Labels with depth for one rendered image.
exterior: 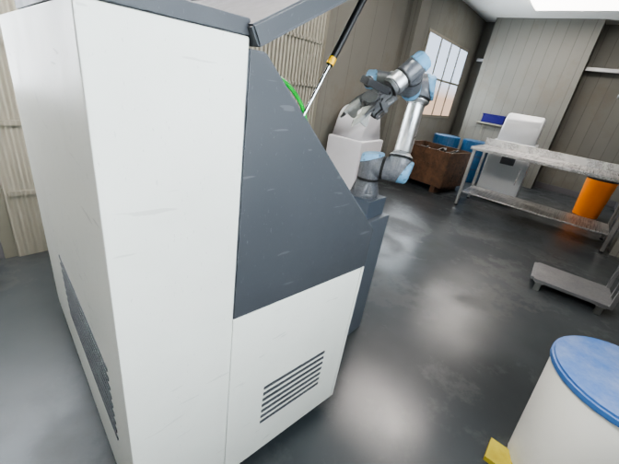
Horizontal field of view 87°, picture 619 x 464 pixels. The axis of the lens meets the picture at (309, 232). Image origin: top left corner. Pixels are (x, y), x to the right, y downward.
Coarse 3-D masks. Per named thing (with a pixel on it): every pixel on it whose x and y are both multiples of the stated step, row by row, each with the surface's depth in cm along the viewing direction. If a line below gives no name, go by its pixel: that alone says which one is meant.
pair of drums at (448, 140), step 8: (440, 136) 667; (448, 136) 660; (456, 136) 687; (440, 144) 670; (448, 144) 664; (456, 144) 668; (464, 144) 659; (472, 144) 645; (480, 144) 639; (480, 152) 645; (472, 168) 659; (480, 168) 663; (472, 176) 665
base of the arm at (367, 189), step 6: (360, 180) 170; (366, 180) 169; (372, 180) 169; (378, 180) 172; (354, 186) 174; (360, 186) 171; (366, 186) 170; (372, 186) 170; (378, 186) 174; (354, 192) 173; (360, 192) 171; (366, 192) 171; (372, 192) 171; (378, 192) 174; (366, 198) 171; (372, 198) 172
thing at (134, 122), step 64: (64, 0) 46; (128, 0) 48; (64, 64) 55; (128, 64) 51; (192, 64) 57; (64, 128) 66; (128, 128) 54; (192, 128) 61; (64, 192) 84; (128, 192) 58; (192, 192) 67; (64, 256) 116; (128, 256) 63; (192, 256) 73; (128, 320) 69; (192, 320) 80; (128, 384) 75; (192, 384) 89; (128, 448) 86; (192, 448) 101
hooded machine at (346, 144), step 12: (348, 120) 420; (372, 120) 417; (336, 132) 431; (348, 132) 421; (360, 132) 412; (372, 132) 429; (336, 144) 431; (348, 144) 420; (360, 144) 410; (372, 144) 433; (336, 156) 435; (348, 156) 425; (360, 156) 419; (336, 168) 440; (348, 168) 429; (348, 180) 434
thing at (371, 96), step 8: (384, 80) 119; (392, 88) 118; (368, 96) 118; (376, 96) 117; (384, 96) 119; (392, 96) 120; (368, 104) 118; (384, 104) 119; (376, 112) 121; (384, 112) 122
